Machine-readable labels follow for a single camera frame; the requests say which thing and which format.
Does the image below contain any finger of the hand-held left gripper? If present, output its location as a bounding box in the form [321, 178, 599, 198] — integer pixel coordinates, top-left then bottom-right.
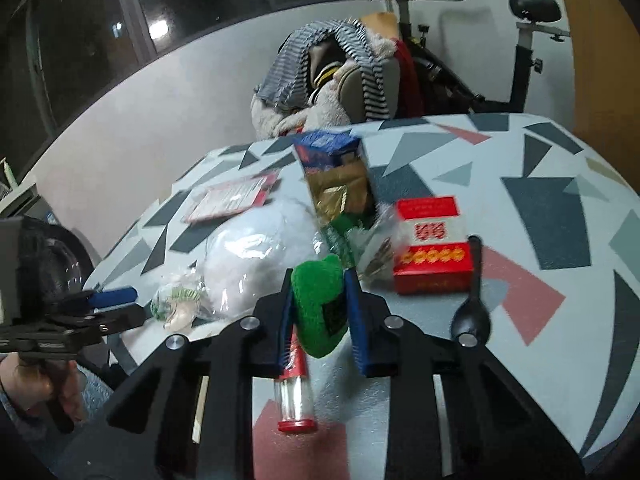
[80, 286, 139, 312]
[65, 305, 147, 337]

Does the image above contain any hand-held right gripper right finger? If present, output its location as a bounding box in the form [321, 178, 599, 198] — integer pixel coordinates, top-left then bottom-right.
[344, 268, 586, 480]

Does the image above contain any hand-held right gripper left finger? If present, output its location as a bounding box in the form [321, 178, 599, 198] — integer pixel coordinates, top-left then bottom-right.
[75, 267, 301, 480]

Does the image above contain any green plush toy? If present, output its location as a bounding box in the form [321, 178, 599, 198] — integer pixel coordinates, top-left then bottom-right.
[289, 254, 349, 359]

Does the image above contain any clear tube with red caps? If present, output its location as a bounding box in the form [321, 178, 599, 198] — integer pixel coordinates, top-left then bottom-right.
[272, 330, 319, 435]

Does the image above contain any white plastic bag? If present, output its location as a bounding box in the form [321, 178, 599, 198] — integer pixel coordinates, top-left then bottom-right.
[200, 199, 326, 323]

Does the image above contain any red and white carton box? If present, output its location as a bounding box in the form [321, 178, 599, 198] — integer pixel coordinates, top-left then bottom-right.
[391, 196, 475, 295]

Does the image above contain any person's left hand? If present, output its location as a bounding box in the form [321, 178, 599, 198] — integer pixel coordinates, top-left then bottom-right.
[0, 354, 85, 423]

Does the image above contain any small clear green-striped wrapper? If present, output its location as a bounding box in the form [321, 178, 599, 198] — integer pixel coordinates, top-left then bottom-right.
[151, 270, 213, 332]

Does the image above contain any clear crumpled plastic wrapper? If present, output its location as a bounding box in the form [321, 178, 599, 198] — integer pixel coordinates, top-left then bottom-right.
[315, 204, 401, 282]

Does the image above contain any black plastic spoon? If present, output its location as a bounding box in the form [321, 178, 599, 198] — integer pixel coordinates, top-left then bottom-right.
[450, 235, 492, 346]

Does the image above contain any flat red and white packet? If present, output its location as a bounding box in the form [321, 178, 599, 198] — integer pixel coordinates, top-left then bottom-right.
[184, 172, 281, 224]

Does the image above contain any blue and gold snack box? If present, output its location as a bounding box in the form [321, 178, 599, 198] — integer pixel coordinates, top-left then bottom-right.
[292, 130, 381, 233]

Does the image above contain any white fluffy garment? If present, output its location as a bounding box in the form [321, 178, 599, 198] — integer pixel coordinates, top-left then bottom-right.
[250, 85, 351, 140]

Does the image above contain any grey chair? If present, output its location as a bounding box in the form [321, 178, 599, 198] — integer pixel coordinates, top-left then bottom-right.
[337, 12, 403, 123]

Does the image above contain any red cloth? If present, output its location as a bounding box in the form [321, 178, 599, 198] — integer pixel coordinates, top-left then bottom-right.
[396, 39, 424, 118]

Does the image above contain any striped grey white garment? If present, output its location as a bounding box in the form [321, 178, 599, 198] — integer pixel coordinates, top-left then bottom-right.
[255, 18, 397, 122]

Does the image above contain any black exercise bike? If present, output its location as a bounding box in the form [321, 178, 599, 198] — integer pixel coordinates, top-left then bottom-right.
[354, 0, 572, 117]

